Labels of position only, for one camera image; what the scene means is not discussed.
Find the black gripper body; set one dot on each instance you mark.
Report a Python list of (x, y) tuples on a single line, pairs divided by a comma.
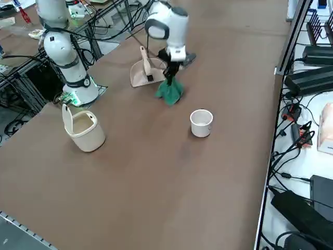
[(169, 63)]

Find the green cloth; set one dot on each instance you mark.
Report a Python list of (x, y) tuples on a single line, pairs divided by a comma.
[(170, 93)]

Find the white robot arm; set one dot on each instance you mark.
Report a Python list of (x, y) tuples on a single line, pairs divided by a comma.
[(58, 49)]

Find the beige hand brush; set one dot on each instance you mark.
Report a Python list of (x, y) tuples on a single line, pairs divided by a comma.
[(147, 66)]

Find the beige plastic dustpan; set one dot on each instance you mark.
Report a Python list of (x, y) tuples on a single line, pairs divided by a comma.
[(139, 78)]

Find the beige bin with lid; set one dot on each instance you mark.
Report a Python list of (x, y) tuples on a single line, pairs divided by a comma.
[(89, 138)]

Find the white device green light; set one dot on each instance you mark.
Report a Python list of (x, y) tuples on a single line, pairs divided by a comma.
[(76, 10)]

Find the orange power adapter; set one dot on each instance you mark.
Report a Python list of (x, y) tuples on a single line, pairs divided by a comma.
[(292, 112)]

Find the black power brick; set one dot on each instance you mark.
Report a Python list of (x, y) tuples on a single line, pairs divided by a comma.
[(318, 56), (299, 213), (299, 242), (309, 80)]

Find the small printed packet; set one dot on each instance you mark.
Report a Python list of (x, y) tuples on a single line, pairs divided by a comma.
[(35, 34)]

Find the orange black connector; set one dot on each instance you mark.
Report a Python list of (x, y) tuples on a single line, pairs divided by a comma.
[(304, 135)]

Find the black dish rack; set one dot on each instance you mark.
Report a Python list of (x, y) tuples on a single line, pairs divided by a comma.
[(318, 28)]

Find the pink tissue box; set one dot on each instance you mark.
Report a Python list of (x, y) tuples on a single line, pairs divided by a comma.
[(326, 127)]

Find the cardboard piece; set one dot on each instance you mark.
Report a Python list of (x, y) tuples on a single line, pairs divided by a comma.
[(6, 22)]

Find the black flat box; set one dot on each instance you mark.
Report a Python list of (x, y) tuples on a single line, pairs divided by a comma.
[(323, 192)]

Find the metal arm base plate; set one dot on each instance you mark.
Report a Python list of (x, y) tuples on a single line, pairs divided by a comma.
[(65, 97)]

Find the aluminium profile rail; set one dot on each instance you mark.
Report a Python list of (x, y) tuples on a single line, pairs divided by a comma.
[(23, 229), (294, 39)]

